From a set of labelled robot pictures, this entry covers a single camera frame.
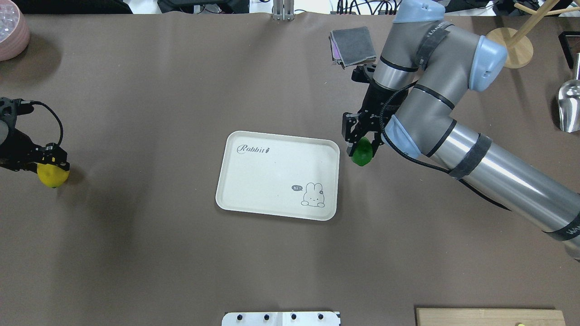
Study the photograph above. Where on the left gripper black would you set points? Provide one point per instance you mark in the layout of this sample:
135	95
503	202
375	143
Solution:
14	146

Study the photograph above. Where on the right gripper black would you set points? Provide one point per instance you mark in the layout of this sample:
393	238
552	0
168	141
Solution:
375	98

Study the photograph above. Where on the green lime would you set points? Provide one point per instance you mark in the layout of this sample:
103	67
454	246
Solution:
363	153

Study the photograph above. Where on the yellow lemon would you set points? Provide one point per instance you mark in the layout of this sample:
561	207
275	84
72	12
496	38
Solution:
53	176

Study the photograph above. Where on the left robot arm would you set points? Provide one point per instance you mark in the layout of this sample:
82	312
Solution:
18	152

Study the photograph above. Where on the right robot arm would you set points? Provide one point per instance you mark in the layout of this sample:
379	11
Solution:
426	67

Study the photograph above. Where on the cream rabbit print tray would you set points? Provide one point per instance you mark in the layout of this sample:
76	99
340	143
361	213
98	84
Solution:
279	175

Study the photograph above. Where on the purple folded cloth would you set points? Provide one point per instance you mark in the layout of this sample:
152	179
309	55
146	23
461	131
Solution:
336	57

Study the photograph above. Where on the grey folded cloth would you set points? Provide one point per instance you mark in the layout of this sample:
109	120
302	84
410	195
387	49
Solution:
355	45

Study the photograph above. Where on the pink bowl with crystals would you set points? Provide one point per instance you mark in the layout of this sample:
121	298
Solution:
14	31

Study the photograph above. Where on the wooden mug tree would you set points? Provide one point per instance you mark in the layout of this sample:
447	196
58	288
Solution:
519	48

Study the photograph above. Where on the bamboo cutting board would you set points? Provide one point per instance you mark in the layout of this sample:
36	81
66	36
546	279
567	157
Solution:
488	317

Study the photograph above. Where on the metal scoop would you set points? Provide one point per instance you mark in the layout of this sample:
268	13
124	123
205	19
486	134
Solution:
569	101

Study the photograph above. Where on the wooden framed dark box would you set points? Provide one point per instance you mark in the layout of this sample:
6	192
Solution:
570	44

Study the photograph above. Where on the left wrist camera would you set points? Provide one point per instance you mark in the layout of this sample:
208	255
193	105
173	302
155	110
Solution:
10	109

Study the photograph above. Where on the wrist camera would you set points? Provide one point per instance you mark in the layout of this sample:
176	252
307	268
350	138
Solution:
363	73
10	109

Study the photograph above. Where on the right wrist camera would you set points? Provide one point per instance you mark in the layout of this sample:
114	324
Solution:
363	73

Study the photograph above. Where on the aluminium frame post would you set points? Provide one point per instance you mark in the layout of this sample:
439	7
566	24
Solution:
283	10

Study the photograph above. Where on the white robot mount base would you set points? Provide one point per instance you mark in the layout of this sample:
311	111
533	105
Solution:
299	318

